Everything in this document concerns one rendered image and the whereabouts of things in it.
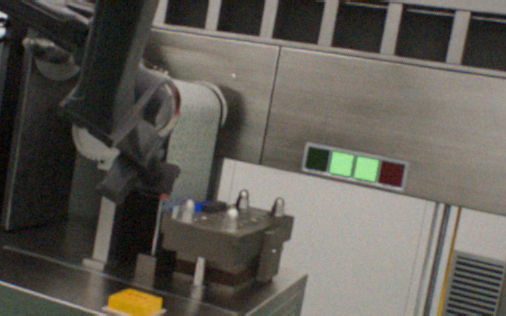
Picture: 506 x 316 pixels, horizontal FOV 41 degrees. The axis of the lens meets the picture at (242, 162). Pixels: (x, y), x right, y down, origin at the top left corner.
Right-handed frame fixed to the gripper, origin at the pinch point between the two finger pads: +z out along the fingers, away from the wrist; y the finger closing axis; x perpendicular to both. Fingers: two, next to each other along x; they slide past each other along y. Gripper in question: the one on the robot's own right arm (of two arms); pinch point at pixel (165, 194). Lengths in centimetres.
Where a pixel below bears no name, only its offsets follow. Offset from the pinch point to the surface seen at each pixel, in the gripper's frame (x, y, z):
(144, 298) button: -25.2, 11.3, -14.4
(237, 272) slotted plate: -10.8, 18.9, 6.4
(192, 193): 6.0, 0.3, 11.9
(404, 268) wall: 84, 29, 256
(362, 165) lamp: 25.4, 35.0, 19.6
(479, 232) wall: 109, 65, 241
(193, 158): 11.9, 0.3, 5.4
